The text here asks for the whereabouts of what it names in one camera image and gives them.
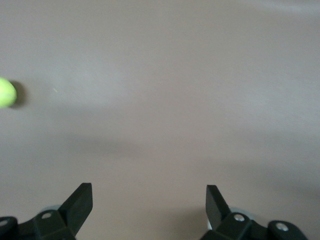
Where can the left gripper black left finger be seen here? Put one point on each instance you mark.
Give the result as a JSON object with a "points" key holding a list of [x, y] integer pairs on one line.
{"points": [[75, 210]]}

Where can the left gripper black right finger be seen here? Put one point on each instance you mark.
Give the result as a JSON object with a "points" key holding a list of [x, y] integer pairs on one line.
{"points": [[217, 212]]}

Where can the yellow tennis ball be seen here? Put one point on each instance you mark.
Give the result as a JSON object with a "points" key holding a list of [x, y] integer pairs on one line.
{"points": [[7, 92]]}

